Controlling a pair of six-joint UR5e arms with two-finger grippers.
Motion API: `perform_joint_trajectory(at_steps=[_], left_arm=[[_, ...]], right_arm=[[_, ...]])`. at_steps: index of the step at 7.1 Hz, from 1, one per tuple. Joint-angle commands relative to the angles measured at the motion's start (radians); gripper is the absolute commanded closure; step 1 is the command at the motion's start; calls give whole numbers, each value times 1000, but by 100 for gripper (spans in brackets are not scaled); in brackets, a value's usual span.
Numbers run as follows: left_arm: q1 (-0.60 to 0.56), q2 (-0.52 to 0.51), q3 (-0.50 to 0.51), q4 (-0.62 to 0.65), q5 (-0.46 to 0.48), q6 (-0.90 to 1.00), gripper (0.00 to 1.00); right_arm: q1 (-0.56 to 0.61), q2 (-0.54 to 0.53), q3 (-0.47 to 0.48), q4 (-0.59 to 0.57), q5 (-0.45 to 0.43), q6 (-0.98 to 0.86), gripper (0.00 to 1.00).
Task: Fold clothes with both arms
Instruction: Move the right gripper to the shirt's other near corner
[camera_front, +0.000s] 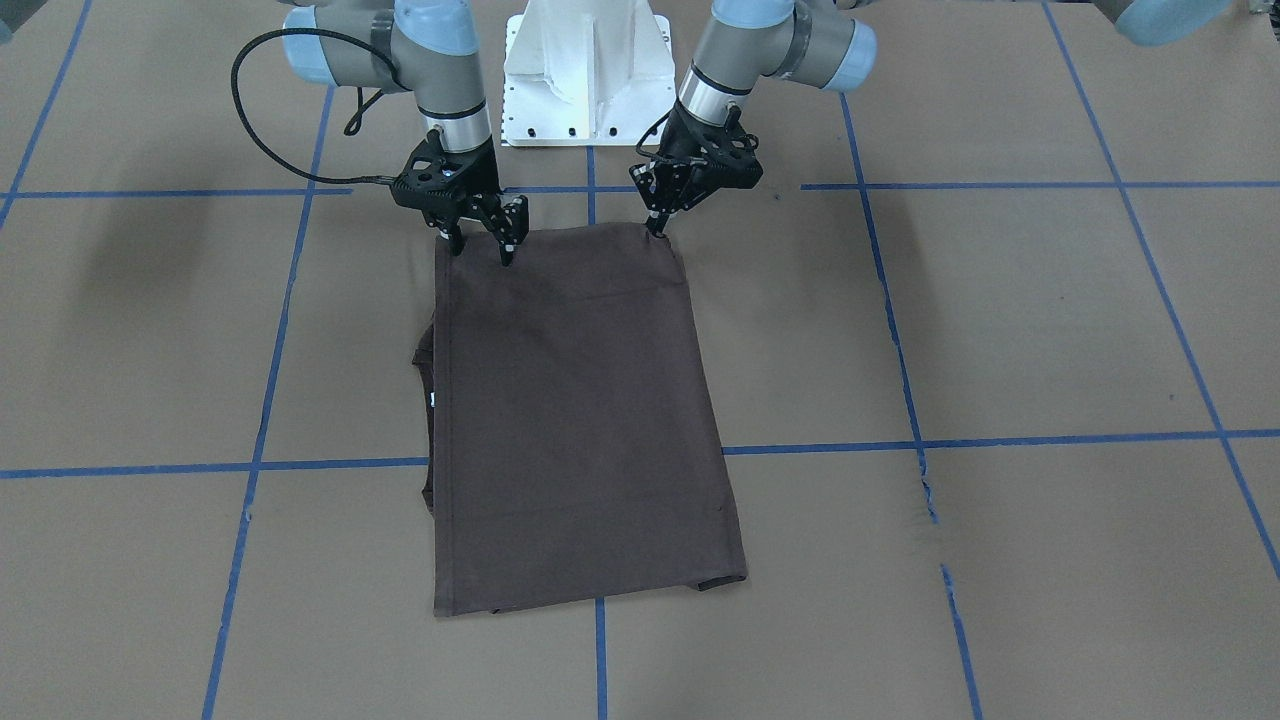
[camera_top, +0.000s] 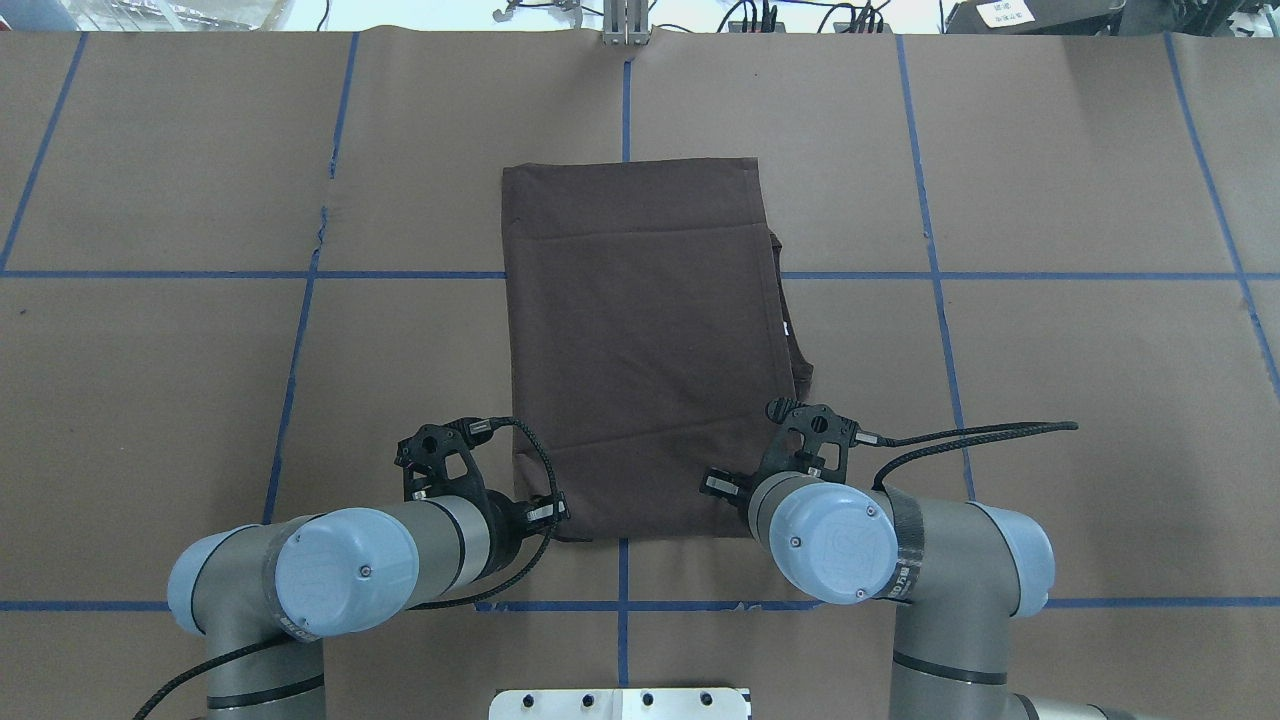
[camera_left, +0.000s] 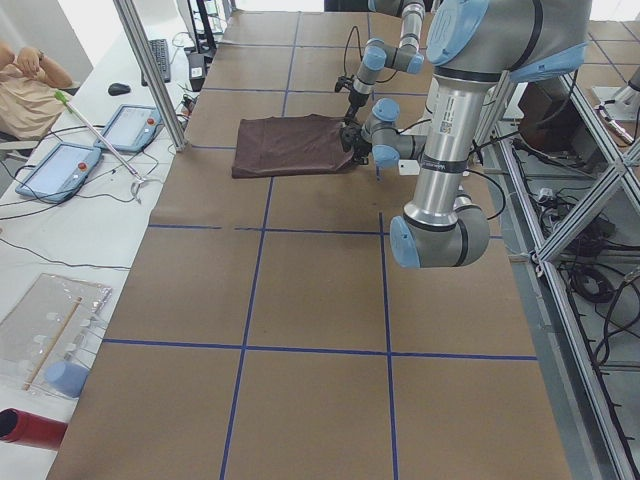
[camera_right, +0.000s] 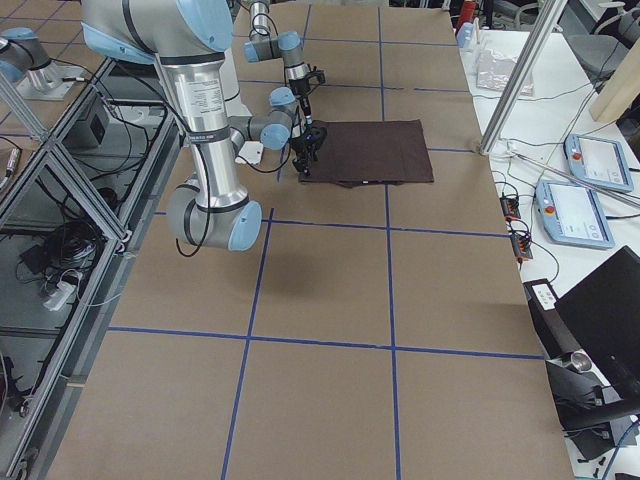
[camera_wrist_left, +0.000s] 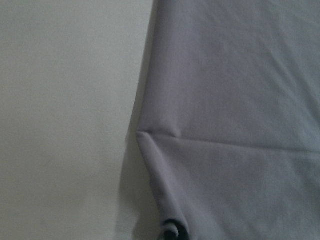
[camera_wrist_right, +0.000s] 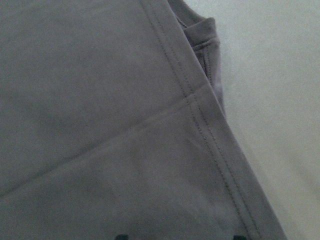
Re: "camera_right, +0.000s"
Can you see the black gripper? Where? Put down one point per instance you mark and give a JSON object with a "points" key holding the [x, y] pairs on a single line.
{"points": [[303, 146], [301, 94]]}

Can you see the dark brown t-shirt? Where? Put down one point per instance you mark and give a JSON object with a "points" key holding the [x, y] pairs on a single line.
{"points": [[371, 152]]}

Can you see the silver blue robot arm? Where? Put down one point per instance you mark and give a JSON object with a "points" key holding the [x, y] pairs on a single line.
{"points": [[266, 43], [188, 42]]}

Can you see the red cylinder tube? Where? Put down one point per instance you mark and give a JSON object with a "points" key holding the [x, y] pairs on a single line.
{"points": [[466, 13]]}

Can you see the clear plastic bag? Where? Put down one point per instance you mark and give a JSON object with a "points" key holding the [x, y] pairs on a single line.
{"points": [[494, 69]]}

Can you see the white reacher grabber tool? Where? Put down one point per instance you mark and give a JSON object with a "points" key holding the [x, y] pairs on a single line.
{"points": [[625, 198]]}

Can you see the orange black connector box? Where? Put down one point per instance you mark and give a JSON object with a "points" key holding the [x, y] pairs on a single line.
{"points": [[510, 208]]}

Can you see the blue teach pendant near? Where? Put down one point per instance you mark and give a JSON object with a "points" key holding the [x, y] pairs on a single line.
{"points": [[572, 215]]}

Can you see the blue teach pendant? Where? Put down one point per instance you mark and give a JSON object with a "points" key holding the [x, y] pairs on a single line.
{"points": [[599, 162], [572, 215]]}

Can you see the blue teach pendant far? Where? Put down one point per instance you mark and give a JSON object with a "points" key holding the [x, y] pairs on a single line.
{"points": [[599, 162]]}

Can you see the black laptop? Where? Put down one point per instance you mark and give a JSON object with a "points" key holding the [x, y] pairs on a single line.
{"points": [[602, 314]]}

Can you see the steel tumbler cup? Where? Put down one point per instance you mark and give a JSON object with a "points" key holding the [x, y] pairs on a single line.
{"points": [[579, 362]]}

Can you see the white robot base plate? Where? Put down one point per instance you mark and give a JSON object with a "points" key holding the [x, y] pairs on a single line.
{"points": [[250, 153]]}

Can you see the aluminium frame post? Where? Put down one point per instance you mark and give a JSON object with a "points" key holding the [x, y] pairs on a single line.
{"points": [[535, 42]]}

